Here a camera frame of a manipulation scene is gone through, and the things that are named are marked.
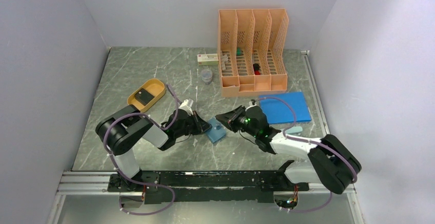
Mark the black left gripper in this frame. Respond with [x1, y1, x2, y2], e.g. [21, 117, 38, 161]
[174, 112, 210, 139]

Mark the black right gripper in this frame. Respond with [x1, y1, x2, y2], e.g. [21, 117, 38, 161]
[215, 105, 259, 138]

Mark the blue leather card holder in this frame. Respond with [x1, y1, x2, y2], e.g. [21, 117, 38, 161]
[205, 118, 227, 144]

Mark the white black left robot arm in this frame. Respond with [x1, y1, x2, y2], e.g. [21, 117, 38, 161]
[95, 105, 212, 191]

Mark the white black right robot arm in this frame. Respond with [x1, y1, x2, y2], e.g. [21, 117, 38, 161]
[215, 106, 362, 194]

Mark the clear small jar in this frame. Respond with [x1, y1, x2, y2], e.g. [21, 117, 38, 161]
[200, 69, 213, 85]

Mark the yellow oval tray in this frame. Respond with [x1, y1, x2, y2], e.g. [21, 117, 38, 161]
[127, 78, 166, 113]

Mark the red black item in organizer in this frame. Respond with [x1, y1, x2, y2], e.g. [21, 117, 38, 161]
[253, 64, 261, 75]

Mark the clear plastic clip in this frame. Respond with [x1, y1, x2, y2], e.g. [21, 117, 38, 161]
[221, 54, 231, 71]

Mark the white small carton box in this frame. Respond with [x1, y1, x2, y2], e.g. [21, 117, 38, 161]
[197, 53, 219, 66]

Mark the black small box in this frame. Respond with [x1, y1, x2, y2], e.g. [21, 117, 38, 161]
[134, 88, 154, 106]

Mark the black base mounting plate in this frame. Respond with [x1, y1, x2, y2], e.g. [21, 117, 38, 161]
[107, 170, 309, 204]

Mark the orange plastic file organizer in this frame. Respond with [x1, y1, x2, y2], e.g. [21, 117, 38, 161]
[217, 9, 289, 97]

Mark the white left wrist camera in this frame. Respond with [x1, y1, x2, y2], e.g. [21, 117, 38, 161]
[179, 99, 194, 114]

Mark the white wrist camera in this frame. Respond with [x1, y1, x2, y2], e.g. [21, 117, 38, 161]
[247, 99, 258, 109]
[179, 99, 194, 114]

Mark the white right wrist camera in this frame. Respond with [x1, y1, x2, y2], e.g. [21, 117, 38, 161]
[247, 99, 258, 109]

